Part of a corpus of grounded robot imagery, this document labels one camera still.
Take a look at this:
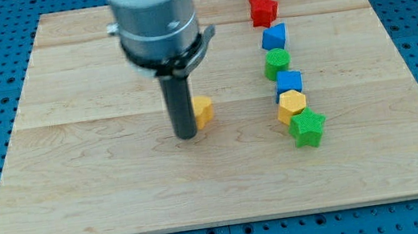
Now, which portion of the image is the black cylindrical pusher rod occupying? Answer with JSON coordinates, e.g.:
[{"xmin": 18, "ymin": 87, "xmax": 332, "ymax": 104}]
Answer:
[{"xmin": 159, "ymin": 77, "xmax": 197, "ymax": 139}]

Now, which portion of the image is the black clamp ring mount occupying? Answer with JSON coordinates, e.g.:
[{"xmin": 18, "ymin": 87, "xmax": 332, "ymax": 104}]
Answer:
[{"xmin": 120, "ymin": 24, "xmax": 216, "ymax": 79}]

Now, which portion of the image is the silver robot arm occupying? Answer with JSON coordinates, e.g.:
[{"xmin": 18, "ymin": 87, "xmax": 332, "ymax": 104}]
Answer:
[{"xmin": 106, "ymin": 0, "xmax": 215, "ymax": 139}]

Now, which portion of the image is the red star block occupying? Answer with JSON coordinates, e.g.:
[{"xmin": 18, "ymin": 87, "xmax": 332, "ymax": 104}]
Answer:
[{"xmin": 250, "ymin": 0, "xmax": 278, "ymax": 28}]

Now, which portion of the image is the green star block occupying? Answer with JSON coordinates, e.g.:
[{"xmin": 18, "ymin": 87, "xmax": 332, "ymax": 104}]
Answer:
[{"xmin": 288, "ymin": 107, "xmax": 327, "ymax": 148}]

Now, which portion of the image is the yellow heart block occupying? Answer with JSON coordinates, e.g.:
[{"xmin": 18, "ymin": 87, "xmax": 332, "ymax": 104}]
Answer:
[{"xmin": 192, "ymin": 95, "xmax": 214, "ymax": 130}]

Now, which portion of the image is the green cylinder block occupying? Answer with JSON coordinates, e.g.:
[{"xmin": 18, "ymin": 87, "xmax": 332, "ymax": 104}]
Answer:
[{"xmin": 264, "ymin": 48, "xmax": 290, "ymax": 81}]

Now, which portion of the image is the blue triangle block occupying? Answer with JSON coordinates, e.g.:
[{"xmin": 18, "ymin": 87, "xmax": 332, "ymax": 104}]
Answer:
[{"xmin": 261, "ymin": 23, "xmax": 287, "ymax": 50}]

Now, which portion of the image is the wooden board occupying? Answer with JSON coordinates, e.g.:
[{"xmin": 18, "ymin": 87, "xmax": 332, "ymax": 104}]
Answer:
[{"xmin": 0, "ymin": 0, "xmax": 418, "ymax": 234}]

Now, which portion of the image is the blue cube block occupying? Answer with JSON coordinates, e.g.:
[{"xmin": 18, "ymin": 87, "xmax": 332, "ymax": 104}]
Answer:
[{"xmin": 275, "ymin": 71, "xmax": 303, "ymax": 103}]

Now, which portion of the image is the yellow hexagon block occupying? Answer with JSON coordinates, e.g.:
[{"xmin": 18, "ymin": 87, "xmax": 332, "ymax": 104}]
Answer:
[{"xmin": 277, "ymin": 90, "xmax": 307, "ymax": 125}]

